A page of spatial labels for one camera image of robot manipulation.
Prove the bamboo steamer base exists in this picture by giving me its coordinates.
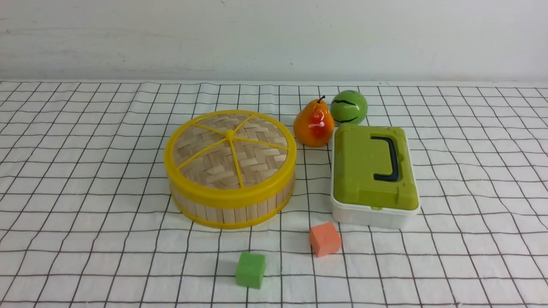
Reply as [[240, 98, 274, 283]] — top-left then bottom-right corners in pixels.
[[170, 174, 295, 229]]

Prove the orange foam cube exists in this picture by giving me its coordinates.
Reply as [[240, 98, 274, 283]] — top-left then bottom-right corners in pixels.
[[309, 222, 341, 258]]

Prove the green foam cube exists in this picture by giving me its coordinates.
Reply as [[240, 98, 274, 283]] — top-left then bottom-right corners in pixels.
[[235, 251, 266, 289]]

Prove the green toy watermelon ball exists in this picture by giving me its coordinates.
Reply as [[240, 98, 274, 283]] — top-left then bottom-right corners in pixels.
[[330, 90, 368, 124]]

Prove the orange red toy pear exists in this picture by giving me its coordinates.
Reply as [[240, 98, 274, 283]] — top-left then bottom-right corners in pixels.
[[293, 95, 335, 148]]

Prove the yellow woven bamboo steamer lid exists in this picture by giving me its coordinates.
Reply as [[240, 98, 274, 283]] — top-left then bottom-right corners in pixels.
[[163, 110, 296, 209]]

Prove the green lidded white plastic box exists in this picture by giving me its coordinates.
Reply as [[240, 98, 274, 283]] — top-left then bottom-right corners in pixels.
[[331, 123, 421, 229]]

